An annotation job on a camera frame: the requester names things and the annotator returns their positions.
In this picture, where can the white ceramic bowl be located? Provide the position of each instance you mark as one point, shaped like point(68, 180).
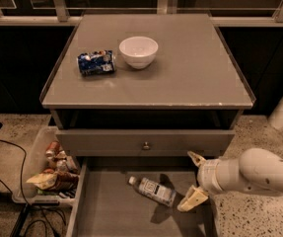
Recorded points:
point(138, 52)

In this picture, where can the red soda can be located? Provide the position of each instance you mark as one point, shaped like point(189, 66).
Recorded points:
point(52, 149)

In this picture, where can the blue crushed soda can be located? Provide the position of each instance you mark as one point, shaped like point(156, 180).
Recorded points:
point(96, 63)

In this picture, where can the brass drawer knob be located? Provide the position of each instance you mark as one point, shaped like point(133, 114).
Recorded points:
point(146, 146)

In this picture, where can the clear plastic storage bin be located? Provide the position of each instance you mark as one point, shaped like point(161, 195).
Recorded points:
point(37, 162)

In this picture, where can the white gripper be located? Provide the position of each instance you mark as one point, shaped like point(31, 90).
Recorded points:
point(207, 176)

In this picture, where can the brown snack bag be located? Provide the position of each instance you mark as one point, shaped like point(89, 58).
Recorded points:
point(65, 181)

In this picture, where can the metal window railing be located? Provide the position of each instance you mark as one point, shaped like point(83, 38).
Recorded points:
point(62, 4)

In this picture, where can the grey top drawer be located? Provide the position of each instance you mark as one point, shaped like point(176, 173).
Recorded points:
point(129, 142)

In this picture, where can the clear plastic water bottle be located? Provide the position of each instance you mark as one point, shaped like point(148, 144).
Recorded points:
point(153, 190)

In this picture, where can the grey drawer cabinet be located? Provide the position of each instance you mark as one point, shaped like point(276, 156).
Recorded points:
point(193, 82)

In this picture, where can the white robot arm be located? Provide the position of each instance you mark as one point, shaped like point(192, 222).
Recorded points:
point(255, 172)

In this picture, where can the grey open middle drawer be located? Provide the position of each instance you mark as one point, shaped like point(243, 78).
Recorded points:
point(107, 206)

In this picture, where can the yellow snack bag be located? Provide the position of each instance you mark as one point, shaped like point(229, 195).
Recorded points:
point(43, 181)

